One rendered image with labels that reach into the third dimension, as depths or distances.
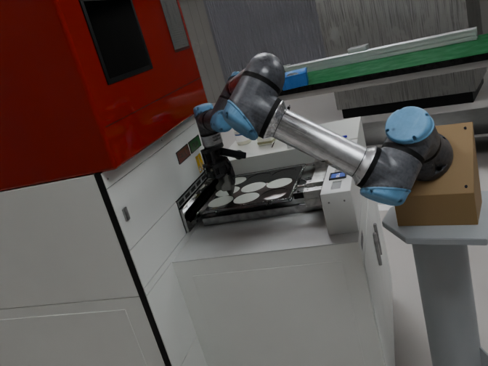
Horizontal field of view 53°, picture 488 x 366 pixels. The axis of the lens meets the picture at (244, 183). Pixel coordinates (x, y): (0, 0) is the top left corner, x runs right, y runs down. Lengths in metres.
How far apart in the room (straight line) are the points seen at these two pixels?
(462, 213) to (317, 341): 0.63
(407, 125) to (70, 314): 1.18
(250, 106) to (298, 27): 8.55
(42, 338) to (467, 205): 1.41
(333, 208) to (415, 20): 4.73
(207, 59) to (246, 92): 9.73
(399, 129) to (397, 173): 0.12
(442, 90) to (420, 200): 4.73
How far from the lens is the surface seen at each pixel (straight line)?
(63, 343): 1.84
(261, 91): 1.30
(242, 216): 1.84
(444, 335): 1.76
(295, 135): 1.30
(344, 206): 1.53
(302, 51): 9.86
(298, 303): 1.65
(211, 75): 11.04
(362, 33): 6.29
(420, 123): 1.34
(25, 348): 1.95
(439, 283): 1.64
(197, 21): 11.00
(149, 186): 1.63
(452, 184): 1.50
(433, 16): 6.08
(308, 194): 1.73
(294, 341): 1.75
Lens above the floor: 1.51
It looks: 18 degrees down
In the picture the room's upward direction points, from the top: 15 degrees counter-clockwise
